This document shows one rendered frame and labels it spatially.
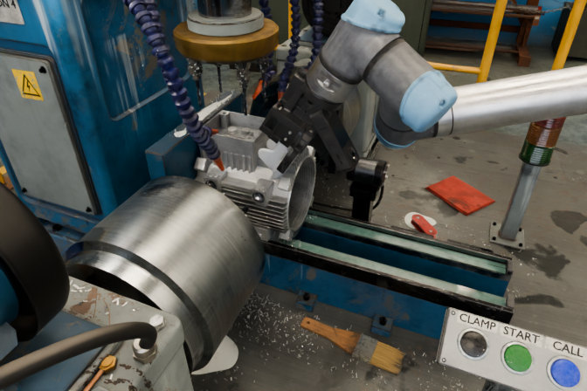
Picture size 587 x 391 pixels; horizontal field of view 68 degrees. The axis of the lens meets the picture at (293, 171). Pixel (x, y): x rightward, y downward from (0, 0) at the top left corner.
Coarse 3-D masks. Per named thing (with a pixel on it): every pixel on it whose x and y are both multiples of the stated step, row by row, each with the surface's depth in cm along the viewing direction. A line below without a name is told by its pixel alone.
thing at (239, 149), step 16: (224, 112) 90; (224, 128) 90; (240, 128) 90; (256, 128) 90; (224, 144) 82; (240, 144) 81; (256, 144) 81; (224, 160) 84; (240, 160) 83; (256, 160) 83
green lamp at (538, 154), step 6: (528, 144) 93; (522, 150) 96; (528, 150) 94; (534, 150) 93; (540, 150) 92; (546, 150) 92; (552, 150) 92; (522, 156) 96; (528, 156) 94; (534, 156) 93; (540, 156) 93; (546, 156) 93; (534, 162) 94; (540, 162) 93; (546, 162) 94
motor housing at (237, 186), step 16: (304, 160) 84; (240, 176) 84; (256, 176) 83; (288, 176) 81; (304, 176) 95; (224, 192) 84; (240, 192) 82; (288, 192) 80; (304, 192) 95; (240, 208) 84; (256, 208) 82; (272, 208) 81; (288, 208) 81; (304, 208) 95; (272, 224) 82; (288, 224) 83
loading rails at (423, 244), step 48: (336, 240) 95; (384, 240) 90; (432, 240) 89; (288, 288) 93; (336, 288) 88; (384, 288) 83; (432, 288) 78; (480, 288) 87; (384, 336) 85; (432, 336) 84
